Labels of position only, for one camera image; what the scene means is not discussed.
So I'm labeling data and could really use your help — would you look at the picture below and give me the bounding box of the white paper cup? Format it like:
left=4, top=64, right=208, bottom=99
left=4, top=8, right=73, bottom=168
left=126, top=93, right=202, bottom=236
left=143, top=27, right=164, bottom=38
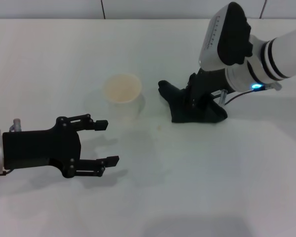
left=103, top=73, right=146, bottom=119

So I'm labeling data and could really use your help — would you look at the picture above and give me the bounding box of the dark blue rag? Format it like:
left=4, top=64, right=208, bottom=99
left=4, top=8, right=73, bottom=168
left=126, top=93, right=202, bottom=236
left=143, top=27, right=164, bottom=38
left=157, top=80, right=228, bottom=124

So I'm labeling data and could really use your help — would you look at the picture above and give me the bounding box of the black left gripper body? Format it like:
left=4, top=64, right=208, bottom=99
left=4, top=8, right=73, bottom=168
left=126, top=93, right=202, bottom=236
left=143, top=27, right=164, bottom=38
left=2, top=116, right=82, bottom=178

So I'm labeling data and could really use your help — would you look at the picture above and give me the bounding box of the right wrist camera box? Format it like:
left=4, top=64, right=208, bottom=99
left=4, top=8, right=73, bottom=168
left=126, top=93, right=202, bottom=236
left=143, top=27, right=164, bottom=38
left=199, top=1, right=254, bottom=73

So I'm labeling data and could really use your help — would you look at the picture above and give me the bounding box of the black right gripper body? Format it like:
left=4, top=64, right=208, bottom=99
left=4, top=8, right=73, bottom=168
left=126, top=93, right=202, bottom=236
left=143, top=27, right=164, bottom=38
left=185, top=68, right=231, bottom=109

